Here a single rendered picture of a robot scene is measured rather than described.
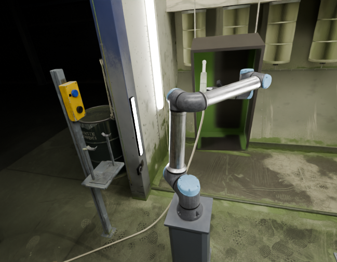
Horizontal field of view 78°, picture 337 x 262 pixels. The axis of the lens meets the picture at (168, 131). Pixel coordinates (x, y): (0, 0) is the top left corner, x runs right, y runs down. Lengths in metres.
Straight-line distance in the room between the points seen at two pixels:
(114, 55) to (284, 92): 2.56
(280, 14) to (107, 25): 2.10
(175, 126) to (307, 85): 2.65
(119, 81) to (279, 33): 2.13
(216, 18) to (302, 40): 1.23
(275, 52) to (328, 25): 0.60
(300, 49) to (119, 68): 2.62
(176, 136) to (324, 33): 2.45
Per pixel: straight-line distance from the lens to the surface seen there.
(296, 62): 3.67
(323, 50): 3.32
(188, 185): 1.41
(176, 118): 1.31
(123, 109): 2.00
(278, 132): 3.45
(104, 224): 2.32
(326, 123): 3.64
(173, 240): 1.70
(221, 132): 2.80
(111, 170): 1.84
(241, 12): 3.12
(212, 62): 2.32
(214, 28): 3.51
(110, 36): 1.87
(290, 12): 3.17
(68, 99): 1.55
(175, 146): 1.40
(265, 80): 1.50
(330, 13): 3.31
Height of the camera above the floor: 1.86
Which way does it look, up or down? 28 degrees down
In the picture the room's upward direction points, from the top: 5 degrees counter-clockwise
